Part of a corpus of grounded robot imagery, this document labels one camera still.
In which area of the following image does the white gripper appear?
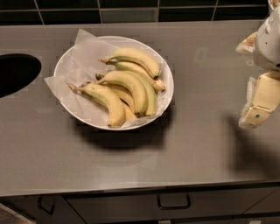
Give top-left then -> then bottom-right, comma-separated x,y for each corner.
235,7 -> 280,130

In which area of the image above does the curved banana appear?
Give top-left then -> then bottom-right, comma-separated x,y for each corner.
97,71 -> 148,116

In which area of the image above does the right front banana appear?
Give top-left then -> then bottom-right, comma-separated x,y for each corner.
129,71 -> 158,116

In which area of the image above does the top back banana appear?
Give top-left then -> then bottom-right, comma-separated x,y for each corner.
101,48 -> 160,79

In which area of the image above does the small middle banana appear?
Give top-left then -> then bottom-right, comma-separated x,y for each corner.
108,84 -> 135,112

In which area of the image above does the hidden small banana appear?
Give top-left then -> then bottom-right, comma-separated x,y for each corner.
122,102 -> 137,121

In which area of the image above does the white bowl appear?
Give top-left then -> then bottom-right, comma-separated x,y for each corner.
49,36 -> 174,130

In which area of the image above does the front left banana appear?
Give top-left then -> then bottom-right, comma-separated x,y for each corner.
67,82 -> 126,128

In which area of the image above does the grey drawer front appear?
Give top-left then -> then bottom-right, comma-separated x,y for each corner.
66,187 -> 279,224

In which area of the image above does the white parchment paper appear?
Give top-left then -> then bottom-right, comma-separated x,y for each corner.
45,30 -> 174,130

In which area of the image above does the black round sink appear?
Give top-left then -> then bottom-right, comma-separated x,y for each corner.
0,53 -> 42,97

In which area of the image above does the grey left cabinet door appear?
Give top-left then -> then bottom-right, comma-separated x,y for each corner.
1,196 -> 86,224

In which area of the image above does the black drawer handle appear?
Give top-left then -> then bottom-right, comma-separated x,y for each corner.
157,193 -> 191,210

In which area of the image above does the black left cabinet handle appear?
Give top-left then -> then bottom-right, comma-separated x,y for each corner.
37,196 -> 56,215

